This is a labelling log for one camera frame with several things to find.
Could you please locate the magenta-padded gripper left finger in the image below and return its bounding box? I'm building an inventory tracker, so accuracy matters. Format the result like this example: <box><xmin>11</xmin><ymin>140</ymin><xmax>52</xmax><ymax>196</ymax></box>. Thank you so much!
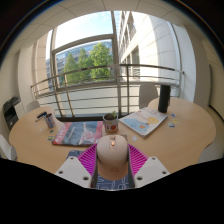
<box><xmin>54</xmin><ymin>143</ymin><xmax>101</xmax><ymax>190</ymax></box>

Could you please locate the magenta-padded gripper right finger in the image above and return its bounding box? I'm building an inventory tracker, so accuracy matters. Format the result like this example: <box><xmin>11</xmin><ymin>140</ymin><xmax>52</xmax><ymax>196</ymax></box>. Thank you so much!
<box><xmin>126</xmin><ymin>143</ymin><xmax>171</xmax><ymax>189</ymax></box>

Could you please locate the beige computer mouse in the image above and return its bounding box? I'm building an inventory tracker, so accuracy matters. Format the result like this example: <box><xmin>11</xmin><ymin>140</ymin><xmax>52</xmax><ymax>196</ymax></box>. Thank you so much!
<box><xmin>96</xmin><ymin>134</ymin><xmax>130</xmax><ymax>182</ymax></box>

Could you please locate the dark blue patterned mouse pad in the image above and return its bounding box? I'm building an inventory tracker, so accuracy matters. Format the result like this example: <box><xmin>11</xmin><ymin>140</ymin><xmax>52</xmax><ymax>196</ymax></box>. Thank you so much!
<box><xmin>66</xmin><ymin>149</ymin><xmax>131</xmax><ymax>192</ymax></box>

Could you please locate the red and blue magazine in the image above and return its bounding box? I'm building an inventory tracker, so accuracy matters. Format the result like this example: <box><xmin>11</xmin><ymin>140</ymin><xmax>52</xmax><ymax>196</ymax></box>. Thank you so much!
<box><xmin>52</xmin><ymin>120</ymin><xmax>105</xmax><ymax>148</ymax></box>

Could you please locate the light blue illustrated magazine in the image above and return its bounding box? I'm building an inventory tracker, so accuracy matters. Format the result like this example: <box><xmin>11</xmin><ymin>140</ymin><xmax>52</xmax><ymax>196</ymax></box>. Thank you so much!
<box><xmin>118</xmin><ymin>106</ymin><xmax>169</xmax><ymax>138</ymax></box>

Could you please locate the tin can with plant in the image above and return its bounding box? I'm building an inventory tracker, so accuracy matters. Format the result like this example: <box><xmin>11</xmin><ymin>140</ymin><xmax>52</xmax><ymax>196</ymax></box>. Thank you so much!
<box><xmin>102</xmin><ymin>111</ymin><xmax>120</xmax><ymax>134</ymax></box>

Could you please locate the black marker pen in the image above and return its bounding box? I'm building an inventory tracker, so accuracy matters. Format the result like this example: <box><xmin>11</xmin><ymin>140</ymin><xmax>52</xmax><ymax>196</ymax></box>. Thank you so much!
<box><xmin>35</xmin><ymin>111</ymin><xmax>49</xmax><ymax>122</ymax></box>

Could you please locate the white chair with wooden legs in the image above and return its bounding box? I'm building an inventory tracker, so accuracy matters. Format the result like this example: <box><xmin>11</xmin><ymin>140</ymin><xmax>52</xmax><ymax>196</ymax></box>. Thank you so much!
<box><xmin>0</xmin><ymin>134</ymin><xmax>18</xmax><ymax>162</ymax></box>

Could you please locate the tall black cylinder bottle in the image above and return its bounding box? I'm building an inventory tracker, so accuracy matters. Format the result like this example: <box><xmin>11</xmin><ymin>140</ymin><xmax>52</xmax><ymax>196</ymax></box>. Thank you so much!
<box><xmin>157</xmin><ymin>84</ymin><xmax>172</xmax><ymax>114</ymax></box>

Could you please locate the metal balcony railing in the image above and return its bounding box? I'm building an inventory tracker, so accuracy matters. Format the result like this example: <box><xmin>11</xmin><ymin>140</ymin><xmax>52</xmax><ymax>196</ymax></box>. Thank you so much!
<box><xmin>30</xmin><ymin>63</ymin><xmax>185</xmax><ymax>118</ymax></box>

